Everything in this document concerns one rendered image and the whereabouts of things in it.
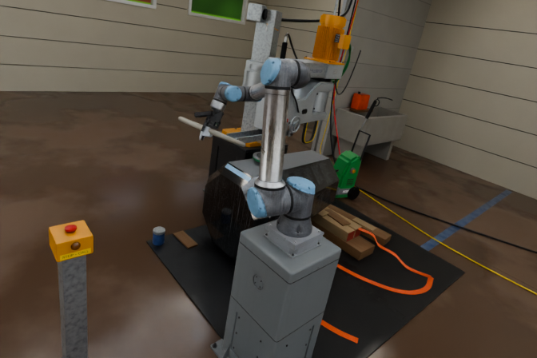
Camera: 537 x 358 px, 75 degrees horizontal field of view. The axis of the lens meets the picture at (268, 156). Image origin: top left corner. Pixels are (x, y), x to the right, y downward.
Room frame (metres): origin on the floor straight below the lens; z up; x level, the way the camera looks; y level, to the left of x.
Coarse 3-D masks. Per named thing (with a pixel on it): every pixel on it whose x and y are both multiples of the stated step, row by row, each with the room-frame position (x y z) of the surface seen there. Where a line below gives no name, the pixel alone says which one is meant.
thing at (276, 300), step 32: (256, 256) 1.50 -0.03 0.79; (288, 256) 1.47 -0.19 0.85; (320, 256) 1.51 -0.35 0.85; (256, 288) 1.47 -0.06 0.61; (288, 288) 1.34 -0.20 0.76; (320, 288) 1.53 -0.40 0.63; (256, 320) 1.44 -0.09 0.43; (288, 320) 1.38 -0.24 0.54; (320, 320) 1.60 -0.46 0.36; (224, 352) 1.58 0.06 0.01; (256, 352) 1.42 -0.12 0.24; (288, 352) 1.44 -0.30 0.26
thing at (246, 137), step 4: (236, 132) 2.56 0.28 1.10; (240, 132) 2.59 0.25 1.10; (244, 132) 2.63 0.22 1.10; (248, 132) 2.66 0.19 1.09; (252, 132) 2.71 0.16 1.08; (256, 132) 2.75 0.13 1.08; (260, 132) 2.79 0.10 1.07; (232, 136) 2.52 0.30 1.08; (236, 136) 2.55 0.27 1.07; (240, 136) 2.59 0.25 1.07; (244, 136) 2.63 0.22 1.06; (248, 136) 2.51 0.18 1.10; (252, 136) 2.54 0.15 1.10; (256, 136) 2.58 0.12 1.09; (260, 136) 2.62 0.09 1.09; (240, 140) 2.43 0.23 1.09; (244, 140) 2.47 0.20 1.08; (248, 140) 2.50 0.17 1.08; (252, 140) 2.54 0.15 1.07; (256, 140) 2.58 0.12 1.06; (260, 140) 2.62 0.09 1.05
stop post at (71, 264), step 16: (64, 224) 1.09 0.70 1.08; (80, 224) 1.11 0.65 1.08; (64, 240) 1.00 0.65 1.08; (80, 240) 1.03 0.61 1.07; (64, 256) 0.99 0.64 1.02; (80, 256) 1.03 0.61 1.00; (64, 272) 1.01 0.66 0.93; (80, 272) 1.04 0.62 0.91; (64, 288) 1.00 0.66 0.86; (80, 288) 1.04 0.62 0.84; (64, 304) 1.00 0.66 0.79; (80, 304) 1.04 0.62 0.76; (64, 320) 1.01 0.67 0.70; (80, 320) 1.04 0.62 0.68; (64, 336) 1.02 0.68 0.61; (80, 336) 1.04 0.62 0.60; (64, 352) 1.03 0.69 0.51; (80, 352) 1.04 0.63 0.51
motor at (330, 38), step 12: (324, 24) 3.28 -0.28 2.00; (336, 24) 3.24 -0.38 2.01; (324, 36) 3.25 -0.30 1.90; (336, 36) 3.21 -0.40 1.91; (348, 36) 3.28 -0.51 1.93; (324, 48) 3.25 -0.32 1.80; (336, 48) 3.28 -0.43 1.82; (312, 60) 3.26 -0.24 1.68; (324, 60) 3.26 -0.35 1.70; (336, 60) 3.30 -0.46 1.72
